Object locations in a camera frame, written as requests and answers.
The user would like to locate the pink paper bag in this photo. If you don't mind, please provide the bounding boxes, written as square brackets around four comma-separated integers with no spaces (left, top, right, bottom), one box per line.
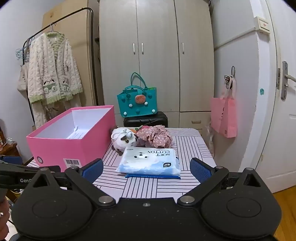
[210,89,238,138]

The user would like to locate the black clothes rack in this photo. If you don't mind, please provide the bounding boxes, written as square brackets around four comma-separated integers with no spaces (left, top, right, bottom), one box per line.
[23,7,99,130]

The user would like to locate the white cotton tissue pack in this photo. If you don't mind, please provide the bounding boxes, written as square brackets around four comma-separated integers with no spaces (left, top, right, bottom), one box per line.
[116,147,181,175]

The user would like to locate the fluffy cream green robe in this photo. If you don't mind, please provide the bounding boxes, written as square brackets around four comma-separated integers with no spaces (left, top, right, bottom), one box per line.
[27,32,83,129]

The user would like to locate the black suitcase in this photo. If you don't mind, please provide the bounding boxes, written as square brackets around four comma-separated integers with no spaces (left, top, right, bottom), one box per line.
[123,111,168,128]

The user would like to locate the pink cardboard box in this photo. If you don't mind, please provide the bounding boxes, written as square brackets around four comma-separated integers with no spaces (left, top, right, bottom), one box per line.
[26,105,116,173]

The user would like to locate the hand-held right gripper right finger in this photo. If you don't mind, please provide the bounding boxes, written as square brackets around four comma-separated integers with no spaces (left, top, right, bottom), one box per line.
[177,158,272,208]

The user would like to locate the wooden nightstand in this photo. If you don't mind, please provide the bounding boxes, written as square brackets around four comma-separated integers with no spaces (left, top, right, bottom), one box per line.
[0,137,21,163]

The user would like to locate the metal door handle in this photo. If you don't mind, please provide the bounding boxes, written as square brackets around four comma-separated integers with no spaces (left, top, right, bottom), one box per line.
[276,61,296,100]

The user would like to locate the beige wall switch box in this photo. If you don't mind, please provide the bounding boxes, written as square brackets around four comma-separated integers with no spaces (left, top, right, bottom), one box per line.
[253,16,271,35]

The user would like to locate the beige wardrobe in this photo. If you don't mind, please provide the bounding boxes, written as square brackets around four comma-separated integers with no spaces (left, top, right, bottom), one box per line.
[98,0,215,136]

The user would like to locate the teal felt tote bag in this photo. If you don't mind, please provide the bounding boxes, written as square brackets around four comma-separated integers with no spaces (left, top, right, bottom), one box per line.
[117,72,158,117]

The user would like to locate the white door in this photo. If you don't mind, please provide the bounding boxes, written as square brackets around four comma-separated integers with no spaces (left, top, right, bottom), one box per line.
[250,0,296,194]

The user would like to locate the striped tablecloth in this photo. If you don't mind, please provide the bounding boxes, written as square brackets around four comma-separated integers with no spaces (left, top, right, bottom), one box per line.
[25,127,218,200]

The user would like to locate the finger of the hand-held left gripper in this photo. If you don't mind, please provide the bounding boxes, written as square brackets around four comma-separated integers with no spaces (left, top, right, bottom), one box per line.
[0,156,23,165]
[0,163,62,173]

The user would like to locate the wire clothes hangers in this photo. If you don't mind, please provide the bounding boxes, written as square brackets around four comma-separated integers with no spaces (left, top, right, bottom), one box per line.
[16,37,31,61]

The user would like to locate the pink floral scrunchie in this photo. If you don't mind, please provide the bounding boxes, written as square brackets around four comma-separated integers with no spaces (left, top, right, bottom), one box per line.
[136,125,174,149]

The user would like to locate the beige canvas bag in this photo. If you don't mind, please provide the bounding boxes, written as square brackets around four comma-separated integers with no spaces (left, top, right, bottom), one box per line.
[17,62,30,93]

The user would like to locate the person's left hand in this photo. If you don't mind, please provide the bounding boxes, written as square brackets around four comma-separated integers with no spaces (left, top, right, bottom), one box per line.
[0,199,10,234]

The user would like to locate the blue striped wet wipes pack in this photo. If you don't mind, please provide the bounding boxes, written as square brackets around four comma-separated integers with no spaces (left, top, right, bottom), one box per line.
[125,158,181,179]

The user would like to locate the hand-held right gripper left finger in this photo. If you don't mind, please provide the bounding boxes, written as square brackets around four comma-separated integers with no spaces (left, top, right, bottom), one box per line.
[22,158,116,208]

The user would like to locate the white plush animal toy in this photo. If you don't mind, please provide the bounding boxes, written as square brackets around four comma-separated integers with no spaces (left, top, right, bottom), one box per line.
[110,127,139,153]

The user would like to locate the clear plastic bag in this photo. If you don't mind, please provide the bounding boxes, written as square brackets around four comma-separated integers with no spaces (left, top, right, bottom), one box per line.
[206,123,215,158]

